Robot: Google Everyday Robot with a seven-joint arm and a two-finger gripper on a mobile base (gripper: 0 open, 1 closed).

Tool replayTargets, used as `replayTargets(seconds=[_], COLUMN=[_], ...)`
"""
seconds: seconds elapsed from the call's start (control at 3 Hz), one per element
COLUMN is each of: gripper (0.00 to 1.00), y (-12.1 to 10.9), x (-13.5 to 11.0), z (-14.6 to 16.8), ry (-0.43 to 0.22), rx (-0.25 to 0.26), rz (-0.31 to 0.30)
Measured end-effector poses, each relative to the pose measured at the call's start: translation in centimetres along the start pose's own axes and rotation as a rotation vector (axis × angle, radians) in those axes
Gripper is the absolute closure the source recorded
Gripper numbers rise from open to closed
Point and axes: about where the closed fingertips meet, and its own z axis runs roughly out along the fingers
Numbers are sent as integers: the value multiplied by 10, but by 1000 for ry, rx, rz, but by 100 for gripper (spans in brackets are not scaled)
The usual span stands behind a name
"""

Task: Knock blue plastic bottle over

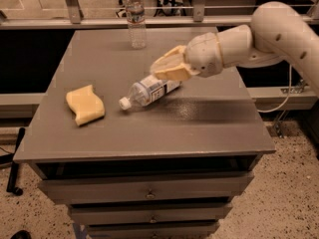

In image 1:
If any white cable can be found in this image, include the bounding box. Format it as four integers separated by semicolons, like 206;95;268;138
256;63;294;115

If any black tripod leg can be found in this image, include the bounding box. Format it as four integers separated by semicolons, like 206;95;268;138
6;127;25;196

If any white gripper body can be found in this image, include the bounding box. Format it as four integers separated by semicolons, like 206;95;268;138
185;33;223;78

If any clear plastic water bottle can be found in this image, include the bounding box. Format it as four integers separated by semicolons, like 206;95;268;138
125;0;147;49

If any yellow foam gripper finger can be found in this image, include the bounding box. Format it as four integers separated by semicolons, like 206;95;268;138
153;63;199;81
150;45;185;73

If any metal railing frame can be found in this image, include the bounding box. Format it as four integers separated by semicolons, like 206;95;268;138
0;0;318;30

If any grey drawer cabinet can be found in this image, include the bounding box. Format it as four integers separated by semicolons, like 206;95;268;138
13;27;277;239

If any grey drawer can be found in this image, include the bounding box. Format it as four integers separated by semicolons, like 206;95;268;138
39;172;254;204
70;202;232;225
88;221;219;239

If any yellow wavy sponge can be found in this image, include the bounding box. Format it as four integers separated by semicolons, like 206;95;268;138
66;85;106;126

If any top grey drawer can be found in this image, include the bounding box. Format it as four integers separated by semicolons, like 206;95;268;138
39;172;254;204

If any middle grey drawer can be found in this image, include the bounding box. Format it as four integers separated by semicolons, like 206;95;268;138
70;202;232;225

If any blue label plastic water bottle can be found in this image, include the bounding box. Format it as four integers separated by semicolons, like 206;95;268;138
119;75;180;111

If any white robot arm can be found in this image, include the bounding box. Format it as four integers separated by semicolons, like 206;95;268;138
150;2;319;96

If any bottom grey drawer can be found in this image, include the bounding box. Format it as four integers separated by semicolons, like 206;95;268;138
88;221;219;239

